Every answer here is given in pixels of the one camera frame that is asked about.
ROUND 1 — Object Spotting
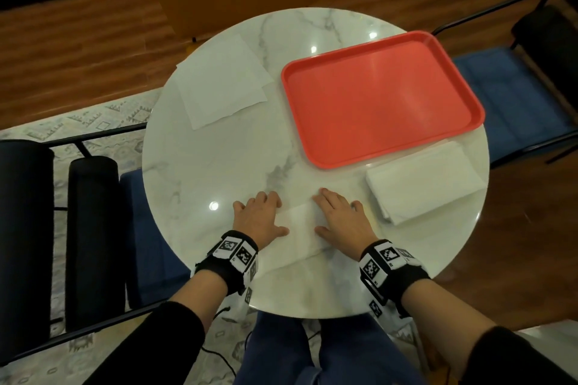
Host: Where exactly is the person's left hand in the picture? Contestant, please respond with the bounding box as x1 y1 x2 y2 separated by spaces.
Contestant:
232 191 290 249

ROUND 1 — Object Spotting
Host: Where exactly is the person's right hand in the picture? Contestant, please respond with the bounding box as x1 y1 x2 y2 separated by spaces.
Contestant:
312 188 379 259

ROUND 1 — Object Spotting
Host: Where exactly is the white paper napkin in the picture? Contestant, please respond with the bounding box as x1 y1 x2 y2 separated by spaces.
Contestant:
256 200 333 273
174 34 275 131

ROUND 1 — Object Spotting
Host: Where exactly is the person's left forearm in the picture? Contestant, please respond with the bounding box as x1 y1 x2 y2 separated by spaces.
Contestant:
85 269 227 385

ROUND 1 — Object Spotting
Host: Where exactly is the person's right forearm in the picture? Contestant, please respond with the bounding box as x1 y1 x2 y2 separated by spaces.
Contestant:
401 279 578 385

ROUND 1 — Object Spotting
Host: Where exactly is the black wristband with marker tags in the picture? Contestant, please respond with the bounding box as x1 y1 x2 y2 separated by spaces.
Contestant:
359 240 431 320
194 230 259 304

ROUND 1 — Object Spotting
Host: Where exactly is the stack of white napkins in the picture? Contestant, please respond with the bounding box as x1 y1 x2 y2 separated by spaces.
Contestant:
365 141 487 226

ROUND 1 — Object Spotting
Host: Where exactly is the red plastic tray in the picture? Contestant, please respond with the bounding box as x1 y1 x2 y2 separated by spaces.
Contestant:
281 30 486 170

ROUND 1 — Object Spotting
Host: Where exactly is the person's left leg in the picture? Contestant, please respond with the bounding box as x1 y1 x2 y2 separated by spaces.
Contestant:
232 312 322 385

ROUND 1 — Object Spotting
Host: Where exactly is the person's leg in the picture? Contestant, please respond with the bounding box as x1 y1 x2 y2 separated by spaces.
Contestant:
318 313 428 385
232 312 322 385

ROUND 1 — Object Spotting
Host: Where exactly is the white unfolded paper napkin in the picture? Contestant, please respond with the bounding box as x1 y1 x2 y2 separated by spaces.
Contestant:
174 34 275 131

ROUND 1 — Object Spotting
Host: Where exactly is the person's right leg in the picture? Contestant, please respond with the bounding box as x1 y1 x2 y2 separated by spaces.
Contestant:
318 313 428 385

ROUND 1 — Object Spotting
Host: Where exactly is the black cylindrical chair cushion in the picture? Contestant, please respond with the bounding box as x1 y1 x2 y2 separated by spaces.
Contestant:
0 140 56 360
65 156 127 332

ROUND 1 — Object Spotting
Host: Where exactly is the patterned light rug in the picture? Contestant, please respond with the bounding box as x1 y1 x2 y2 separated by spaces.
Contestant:
0 88 253 385

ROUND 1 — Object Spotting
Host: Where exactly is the black frame chair blue seat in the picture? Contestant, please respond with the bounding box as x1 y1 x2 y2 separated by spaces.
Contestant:
0 122 192 365
431 0 578 170

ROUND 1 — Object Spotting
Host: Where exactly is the thin black cable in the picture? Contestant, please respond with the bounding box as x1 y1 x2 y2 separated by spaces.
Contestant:
200 306 238 377

